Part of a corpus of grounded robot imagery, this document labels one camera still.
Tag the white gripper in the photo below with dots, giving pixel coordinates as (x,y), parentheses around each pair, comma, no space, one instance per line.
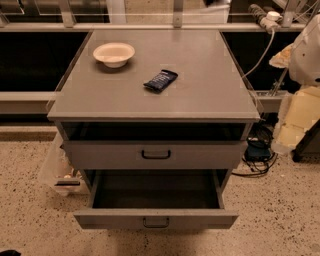
(306,57)

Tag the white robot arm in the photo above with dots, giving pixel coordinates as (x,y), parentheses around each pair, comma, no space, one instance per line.
(304,66)

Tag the grey middle drawer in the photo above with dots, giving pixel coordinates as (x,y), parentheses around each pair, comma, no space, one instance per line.
(116,155)

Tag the grey drawer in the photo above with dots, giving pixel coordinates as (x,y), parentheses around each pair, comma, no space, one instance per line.
(156,200)
(116,155)

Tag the grey drawer cabinet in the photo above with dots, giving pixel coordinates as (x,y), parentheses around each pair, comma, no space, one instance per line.
(207,102)

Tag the grey bottom drawer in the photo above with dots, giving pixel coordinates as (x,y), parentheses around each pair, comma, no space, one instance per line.
(156,200)

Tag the metal diagonal rod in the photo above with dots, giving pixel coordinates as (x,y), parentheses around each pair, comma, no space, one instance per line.
(277,84)

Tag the white power strip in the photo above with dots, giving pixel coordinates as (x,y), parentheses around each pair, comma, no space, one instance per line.
(266,20)

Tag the dark cabinet at right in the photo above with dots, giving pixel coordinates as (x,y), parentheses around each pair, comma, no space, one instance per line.
(309,145)

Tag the blue box on floor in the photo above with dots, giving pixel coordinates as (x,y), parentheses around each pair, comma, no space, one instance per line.
(257,154)

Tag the dark blue snack packet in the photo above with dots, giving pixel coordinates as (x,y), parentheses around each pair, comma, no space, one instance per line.
(161,81)

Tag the white bowl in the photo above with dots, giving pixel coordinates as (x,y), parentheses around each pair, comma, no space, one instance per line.
(114,55)

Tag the clear plastic bin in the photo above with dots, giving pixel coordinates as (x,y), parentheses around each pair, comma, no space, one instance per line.
(57,173)

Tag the grey metal rail frame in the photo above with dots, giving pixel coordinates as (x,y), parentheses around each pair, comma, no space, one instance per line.
(37,102)

